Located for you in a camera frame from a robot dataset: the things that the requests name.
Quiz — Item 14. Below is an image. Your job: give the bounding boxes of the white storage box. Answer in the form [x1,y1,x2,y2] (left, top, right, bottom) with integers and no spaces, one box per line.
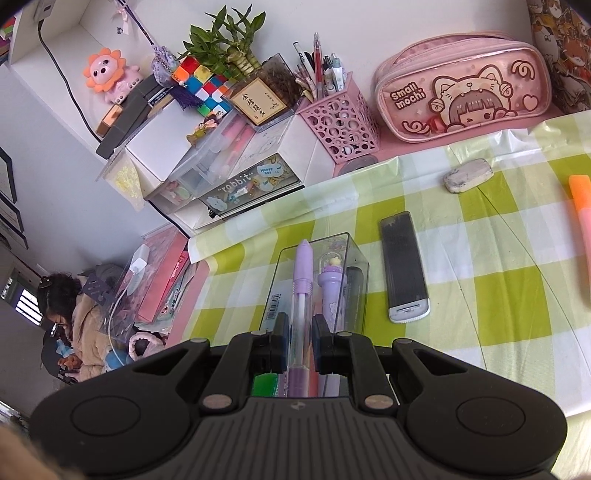
[124,99,232,182]

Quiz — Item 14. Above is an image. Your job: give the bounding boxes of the small figurine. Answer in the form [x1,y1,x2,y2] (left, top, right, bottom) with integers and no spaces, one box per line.
[186,115,222,148]

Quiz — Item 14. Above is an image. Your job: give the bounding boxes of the illustrated cartoon book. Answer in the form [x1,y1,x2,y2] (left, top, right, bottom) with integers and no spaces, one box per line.
[526,0,591,114]

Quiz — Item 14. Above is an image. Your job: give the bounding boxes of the black picture frame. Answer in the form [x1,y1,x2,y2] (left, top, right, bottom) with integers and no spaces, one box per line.
[0,147,18,205]
[0,194,24,234]

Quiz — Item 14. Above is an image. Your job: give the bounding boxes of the clear plastic organizer box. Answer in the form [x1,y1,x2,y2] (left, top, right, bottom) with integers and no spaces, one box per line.
[257,232,371,344]

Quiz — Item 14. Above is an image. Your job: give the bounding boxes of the purple pen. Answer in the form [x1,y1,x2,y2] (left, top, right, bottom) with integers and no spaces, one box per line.
[286,239,319,398]

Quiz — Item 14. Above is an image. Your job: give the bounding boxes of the clear bag yellow stickers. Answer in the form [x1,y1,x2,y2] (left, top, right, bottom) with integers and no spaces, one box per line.
[99,147,149,212]

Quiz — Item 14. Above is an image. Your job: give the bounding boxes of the orange pink highlighter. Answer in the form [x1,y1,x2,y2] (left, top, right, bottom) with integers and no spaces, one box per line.
[568,174,591,259]

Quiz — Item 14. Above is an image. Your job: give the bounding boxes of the black case white end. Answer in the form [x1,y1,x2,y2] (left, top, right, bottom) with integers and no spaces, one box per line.
[379,211,431,324]

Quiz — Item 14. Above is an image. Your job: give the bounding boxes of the grey round disc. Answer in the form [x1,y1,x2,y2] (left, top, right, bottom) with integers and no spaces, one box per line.
[339,154,379,175]

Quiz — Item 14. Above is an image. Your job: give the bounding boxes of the white pink plush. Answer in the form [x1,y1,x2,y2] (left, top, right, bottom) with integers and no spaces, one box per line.
[127,332,164,361]

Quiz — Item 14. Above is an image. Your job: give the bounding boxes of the clear box with pink items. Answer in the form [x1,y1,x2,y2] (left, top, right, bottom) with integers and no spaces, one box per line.
[148,113,259,215]

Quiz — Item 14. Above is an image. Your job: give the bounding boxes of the wooden sign card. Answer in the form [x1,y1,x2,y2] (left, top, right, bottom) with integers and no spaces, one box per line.
[229,78,286,126]

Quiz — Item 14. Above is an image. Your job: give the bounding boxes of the green checkered tablecloth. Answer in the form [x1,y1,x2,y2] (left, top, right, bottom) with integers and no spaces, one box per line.
[164,111,591,462]

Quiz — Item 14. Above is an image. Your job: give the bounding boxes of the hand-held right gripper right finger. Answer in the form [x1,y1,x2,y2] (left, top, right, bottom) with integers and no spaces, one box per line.
[311,314,467,412]

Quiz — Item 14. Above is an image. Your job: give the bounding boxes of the dark grey flat box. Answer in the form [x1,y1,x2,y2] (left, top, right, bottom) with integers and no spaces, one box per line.
[96,74,174,160]

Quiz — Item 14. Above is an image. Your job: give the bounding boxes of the white drawer organizer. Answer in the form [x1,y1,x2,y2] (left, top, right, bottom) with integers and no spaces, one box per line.
[175,113,342,232]

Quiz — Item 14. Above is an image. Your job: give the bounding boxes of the clear acrylic case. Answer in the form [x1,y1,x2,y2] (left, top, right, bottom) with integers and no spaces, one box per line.
[106,226,195,342]

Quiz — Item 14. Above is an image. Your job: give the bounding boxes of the clear square plant vase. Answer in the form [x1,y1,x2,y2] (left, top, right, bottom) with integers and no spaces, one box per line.
[252,53,308,134]

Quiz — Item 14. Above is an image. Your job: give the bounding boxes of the pink orange lion toy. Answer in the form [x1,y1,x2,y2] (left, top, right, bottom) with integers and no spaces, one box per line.
[83,48,141,106]

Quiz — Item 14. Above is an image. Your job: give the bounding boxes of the small wooden block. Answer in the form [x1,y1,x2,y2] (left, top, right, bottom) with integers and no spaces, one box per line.
[95,104,125,137]

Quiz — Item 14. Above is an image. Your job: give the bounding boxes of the purple tassel charm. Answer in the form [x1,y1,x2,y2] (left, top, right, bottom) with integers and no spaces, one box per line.
[150,44,197,112]

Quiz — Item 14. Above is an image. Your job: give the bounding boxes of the pink cartoon pencil case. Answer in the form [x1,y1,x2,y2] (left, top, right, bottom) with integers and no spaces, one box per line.
[373,31,552,145]

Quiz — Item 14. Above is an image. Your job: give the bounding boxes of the pink red booklet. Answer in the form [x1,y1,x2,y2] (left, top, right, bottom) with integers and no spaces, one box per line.
[136,251,190,324]

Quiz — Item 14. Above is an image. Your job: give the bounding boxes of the black stand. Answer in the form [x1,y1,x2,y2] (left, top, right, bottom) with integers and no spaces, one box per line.
[81,263,123,305]

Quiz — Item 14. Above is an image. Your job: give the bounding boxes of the purple domed toy stamp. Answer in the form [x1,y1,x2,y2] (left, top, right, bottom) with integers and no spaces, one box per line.
[316,251,347,333]

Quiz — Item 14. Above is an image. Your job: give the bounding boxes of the black cable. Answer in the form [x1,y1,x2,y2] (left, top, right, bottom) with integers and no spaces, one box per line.
[37,18,102,141]

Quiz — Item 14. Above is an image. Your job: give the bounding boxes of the green bamboo plant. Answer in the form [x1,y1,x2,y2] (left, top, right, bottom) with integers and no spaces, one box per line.
[178,4,267,77]

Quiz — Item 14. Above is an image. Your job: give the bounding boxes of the barred window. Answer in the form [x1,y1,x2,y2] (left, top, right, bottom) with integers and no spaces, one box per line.
[2,270,42,329]

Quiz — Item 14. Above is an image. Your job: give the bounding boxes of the white charger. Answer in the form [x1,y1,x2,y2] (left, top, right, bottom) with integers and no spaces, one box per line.
[131,244,151,274]

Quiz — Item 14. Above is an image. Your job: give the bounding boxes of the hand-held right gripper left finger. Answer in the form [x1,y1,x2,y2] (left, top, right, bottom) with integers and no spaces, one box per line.
[129,313,291,412]

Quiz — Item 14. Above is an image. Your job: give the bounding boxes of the colourful puzzle cube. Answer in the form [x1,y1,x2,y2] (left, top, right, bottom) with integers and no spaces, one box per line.
[172,55,234,118]

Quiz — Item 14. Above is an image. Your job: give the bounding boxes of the clear sticker drawer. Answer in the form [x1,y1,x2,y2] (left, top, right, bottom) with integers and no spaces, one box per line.
[198,154,305,220]

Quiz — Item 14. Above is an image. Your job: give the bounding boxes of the white eraser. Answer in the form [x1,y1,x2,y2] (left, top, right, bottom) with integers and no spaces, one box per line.
[443,158,494,193]

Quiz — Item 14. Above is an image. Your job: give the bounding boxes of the white charger cable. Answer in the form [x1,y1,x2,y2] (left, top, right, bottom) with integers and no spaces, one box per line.
[104,272,139,365]

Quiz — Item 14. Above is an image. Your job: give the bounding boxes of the pink perforated pen holder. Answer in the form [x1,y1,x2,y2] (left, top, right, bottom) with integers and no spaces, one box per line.
[295,71,382,164]

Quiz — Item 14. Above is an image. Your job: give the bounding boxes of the bunch of pens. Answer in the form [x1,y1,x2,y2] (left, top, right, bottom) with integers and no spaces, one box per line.
[292,32,348,104]

